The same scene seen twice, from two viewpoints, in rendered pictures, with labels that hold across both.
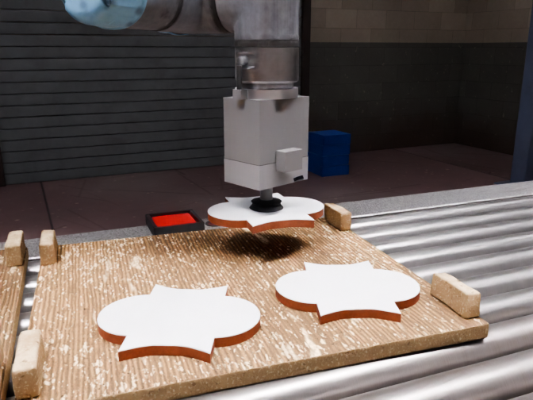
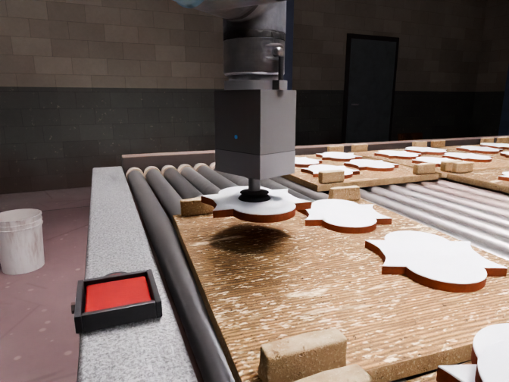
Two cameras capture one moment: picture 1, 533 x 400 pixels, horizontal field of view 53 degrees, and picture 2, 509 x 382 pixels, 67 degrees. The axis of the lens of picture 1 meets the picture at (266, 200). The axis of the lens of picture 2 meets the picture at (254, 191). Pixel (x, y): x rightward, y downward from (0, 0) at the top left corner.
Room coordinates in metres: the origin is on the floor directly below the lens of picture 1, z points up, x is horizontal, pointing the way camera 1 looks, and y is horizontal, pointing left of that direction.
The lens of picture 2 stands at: (0.65, 0.49, 1.12)
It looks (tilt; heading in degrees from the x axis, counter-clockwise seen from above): 14 degrees down; 270
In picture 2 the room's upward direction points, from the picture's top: straight up
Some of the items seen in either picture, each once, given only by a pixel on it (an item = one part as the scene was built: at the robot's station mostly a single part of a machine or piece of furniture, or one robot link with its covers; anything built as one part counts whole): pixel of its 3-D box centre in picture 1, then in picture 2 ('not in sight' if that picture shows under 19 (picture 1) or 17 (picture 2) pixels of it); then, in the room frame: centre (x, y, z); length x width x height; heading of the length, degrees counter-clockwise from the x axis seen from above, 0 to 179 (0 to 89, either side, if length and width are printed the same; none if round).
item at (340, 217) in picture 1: (337, 216); (198, 205); (0.74, -0.10, 0.95); 0.06 x 0.02 x 0.03; 18
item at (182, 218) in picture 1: (174, 224); (118, 299); (0.79, 0.14, 0.92); 0.06 x 0.06 x 0.01; 22
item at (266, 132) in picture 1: (271, 135); (262, 126); (0.64, -0.01, 1.08); 0.10 x 0.09 x 0.16; 44
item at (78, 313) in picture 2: (174, 223); (118, 297); (0.79, 0.14, 0.92); 0.08 x 0.08 x 0.02; 22
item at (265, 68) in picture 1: (265, 67); (256, 61); (0.65, 0.00, 1.16); 0.08 x 0.08 x 0.05
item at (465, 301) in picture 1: (454, 294); (344, 193); (0.49, -0.19, 0.95); 0.06 x 0.02 x 0.03; 18
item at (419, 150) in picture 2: not in sight; (432, 155); (0.09, -0.71, 0.94); 0.41 x 0.35 x 0.04; 111
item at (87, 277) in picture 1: (230, 285); (332, 253); (0.55, 0.04, 0.93); 0.41 x 0.35 x 0.02; 108
